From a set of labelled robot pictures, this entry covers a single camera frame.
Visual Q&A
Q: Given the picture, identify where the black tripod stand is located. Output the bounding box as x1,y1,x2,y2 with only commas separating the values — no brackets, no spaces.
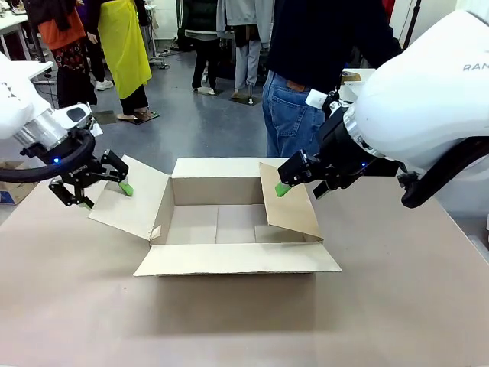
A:
401,0,424,47

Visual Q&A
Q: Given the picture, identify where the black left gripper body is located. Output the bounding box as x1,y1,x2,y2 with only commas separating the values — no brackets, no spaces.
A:
49,151,106,188

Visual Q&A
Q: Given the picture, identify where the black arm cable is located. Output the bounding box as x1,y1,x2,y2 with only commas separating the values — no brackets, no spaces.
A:
396,136,489,209
0,132,96,184

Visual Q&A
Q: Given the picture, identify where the large brown cardboard box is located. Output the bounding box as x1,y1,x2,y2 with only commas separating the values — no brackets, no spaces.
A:
87,154,343,278

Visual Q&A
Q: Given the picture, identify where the person in dark sweater jeans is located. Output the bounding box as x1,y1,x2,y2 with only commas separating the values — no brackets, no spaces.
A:
261,0,403,158

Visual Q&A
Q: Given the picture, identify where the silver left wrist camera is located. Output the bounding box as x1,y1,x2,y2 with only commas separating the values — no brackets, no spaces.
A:
65,102,95,133

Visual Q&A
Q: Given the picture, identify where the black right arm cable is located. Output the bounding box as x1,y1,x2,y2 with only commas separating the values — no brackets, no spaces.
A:
396,136,489,209

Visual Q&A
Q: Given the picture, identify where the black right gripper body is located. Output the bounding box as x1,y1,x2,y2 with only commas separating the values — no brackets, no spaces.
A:
311,109,400,192

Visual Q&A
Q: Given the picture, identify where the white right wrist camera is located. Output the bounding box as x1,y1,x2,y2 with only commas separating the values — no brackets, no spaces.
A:
306,89,326,109

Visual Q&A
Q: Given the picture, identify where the small cardboard box blue print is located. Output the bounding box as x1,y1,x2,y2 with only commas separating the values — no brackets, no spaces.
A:
0,160,40,206

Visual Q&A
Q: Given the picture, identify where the person in orange top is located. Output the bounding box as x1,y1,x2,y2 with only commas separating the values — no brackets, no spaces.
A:
27,0,99,110

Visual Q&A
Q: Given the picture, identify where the mannequin in grey trousers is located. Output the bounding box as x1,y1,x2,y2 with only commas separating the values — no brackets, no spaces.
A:
215,0,274,105

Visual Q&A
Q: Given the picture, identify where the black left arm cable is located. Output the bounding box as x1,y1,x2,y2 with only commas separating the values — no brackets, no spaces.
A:
0,132,96,184

